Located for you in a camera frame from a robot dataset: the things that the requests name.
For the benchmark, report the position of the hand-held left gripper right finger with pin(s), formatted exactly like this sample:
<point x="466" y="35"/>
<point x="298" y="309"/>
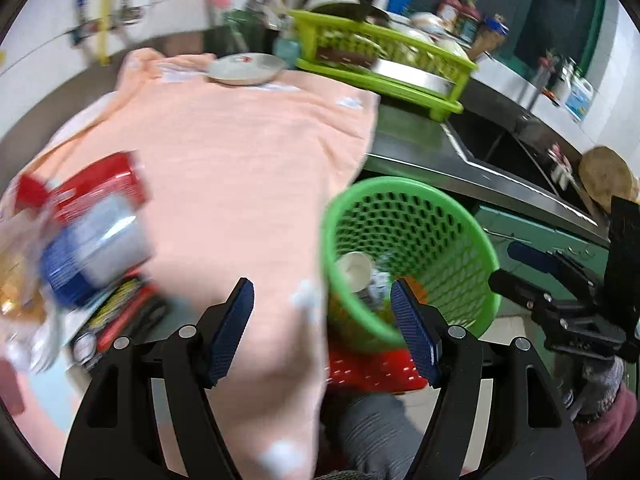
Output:
<point x="415" y="335"/>

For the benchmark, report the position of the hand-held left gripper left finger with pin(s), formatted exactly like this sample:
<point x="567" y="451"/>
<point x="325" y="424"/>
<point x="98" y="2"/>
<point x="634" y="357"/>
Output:
<point x="230" y="330"/>

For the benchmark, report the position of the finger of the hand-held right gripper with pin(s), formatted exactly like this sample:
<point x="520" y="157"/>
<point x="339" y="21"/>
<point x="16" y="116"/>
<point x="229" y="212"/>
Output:
<point x="530" y="256"/>
<point x="515" y="287"/>

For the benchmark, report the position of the green perforated plastic basket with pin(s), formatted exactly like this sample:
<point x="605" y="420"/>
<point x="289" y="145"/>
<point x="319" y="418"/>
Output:
<point x="425" y="220"/>

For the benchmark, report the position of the blue and silver drink can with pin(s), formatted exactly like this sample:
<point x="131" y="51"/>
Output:
<point x="90" y="255"/>

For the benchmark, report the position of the red cup with pink lid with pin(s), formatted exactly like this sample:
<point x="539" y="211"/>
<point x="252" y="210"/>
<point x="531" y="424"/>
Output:
<point x="30" y="192"/>

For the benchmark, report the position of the person's right hand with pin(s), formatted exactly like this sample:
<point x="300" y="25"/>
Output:
<point x="595" y="380"/>

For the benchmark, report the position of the green cabinet door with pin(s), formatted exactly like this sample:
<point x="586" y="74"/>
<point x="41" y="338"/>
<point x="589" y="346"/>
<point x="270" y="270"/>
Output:
<point x="525" y="240"/>

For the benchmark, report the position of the red plastic stool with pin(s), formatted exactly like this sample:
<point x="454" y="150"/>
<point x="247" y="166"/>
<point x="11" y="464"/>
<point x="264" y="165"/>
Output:
<point x="370" y="372"/>

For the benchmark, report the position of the crumpled clear plastic wrapper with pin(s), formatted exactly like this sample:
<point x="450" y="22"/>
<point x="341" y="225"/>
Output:
<point x="381" y="285"/>

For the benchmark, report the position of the white paper cup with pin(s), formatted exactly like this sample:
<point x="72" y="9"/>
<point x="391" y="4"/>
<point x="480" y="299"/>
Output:
<point x="355" y="270"/>

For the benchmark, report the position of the round wooden cutting board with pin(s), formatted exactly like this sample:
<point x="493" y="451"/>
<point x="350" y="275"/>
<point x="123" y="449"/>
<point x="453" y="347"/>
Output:
<point x="605" y="180"/>

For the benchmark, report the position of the red and yellow packet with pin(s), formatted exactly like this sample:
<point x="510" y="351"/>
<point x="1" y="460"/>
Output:
<point x="125" y="315"/>

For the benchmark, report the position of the person's grey trouser leg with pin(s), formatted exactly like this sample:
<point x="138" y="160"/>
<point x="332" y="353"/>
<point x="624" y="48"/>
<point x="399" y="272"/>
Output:
<point x="365" y="430"/>

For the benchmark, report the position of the steel sink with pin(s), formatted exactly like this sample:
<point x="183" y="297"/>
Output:
<point x="505" y="145"/>

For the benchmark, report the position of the white detergent bottle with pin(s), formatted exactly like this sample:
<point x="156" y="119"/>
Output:
<point x="580" y="95"/>

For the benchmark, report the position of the peach towel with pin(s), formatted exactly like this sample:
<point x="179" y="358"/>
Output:
<point x="240" y="160"/>

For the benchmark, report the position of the steel tray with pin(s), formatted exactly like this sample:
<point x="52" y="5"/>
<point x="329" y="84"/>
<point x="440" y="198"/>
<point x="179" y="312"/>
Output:
<point x="415" y="76"/>

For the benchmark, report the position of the clear yellowish plastic bag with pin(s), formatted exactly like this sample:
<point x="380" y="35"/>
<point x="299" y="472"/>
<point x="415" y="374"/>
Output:
<point x="20" y="280"/>

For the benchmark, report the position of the green plastic dish rack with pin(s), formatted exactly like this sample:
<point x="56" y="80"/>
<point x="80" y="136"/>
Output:
<point x="400" y="62"/>

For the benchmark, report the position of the white bowls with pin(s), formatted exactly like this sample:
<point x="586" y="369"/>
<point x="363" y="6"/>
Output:
<point x="435" y="35"/>

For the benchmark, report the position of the red jar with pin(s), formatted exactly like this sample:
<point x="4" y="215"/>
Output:
<point x="450" y="10"/>

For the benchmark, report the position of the green utensil holder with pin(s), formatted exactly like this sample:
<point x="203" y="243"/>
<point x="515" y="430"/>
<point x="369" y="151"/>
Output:
<point x="240" y="30"/>

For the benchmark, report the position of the black pan lid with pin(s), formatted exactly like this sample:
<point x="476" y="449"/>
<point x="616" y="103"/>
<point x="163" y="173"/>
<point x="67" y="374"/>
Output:
<point x="350" y="9"/>

